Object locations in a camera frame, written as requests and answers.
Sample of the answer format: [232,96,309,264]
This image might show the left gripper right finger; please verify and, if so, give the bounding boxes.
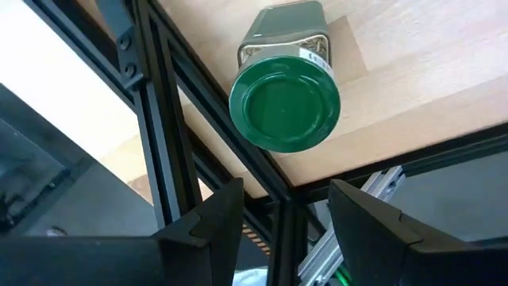
[329,179,508,286]

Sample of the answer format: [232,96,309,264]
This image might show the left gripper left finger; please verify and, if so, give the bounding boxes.
[0,177,244,286]

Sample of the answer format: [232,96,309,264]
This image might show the green-lid glass spice jar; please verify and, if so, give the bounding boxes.
[228,0,342,154]

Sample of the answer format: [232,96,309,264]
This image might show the silver aluminium rail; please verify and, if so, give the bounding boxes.
[297,165,406,286]

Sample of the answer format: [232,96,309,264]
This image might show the black aluminium table frame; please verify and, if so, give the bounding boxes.
[23,0,508,286]

